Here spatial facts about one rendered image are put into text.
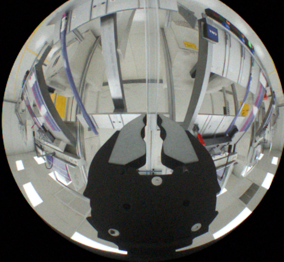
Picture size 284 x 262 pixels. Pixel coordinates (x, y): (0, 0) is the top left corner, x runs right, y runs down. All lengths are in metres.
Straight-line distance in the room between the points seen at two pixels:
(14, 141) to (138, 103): 7.52
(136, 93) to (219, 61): 1.97
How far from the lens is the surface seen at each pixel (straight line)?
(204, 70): 0.31
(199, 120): 0.42
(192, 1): 1.09
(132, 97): 2.13
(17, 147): 7.39
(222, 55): 0.36
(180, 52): 0.58
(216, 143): 0.57
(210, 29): 0.28
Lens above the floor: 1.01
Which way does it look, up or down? 2 degrees down
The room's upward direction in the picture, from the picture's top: 180 degrees counter-clockwise
